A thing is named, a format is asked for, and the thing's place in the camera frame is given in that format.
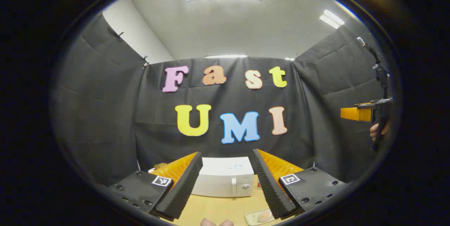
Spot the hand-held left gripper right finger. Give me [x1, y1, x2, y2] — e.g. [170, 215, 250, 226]
[249, 149, 348, 219]

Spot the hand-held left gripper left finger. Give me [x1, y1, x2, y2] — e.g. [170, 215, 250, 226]
[105, 151, 204, 221]

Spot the white microwave oven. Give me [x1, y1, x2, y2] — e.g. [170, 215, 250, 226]
[192, 156, 255, 198]

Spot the cream square plate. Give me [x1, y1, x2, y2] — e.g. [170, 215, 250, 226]
[245, 209, 275, 226]

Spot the small ceiling light panel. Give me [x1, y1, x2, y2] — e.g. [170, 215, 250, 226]
[319, 9, 345, 29]

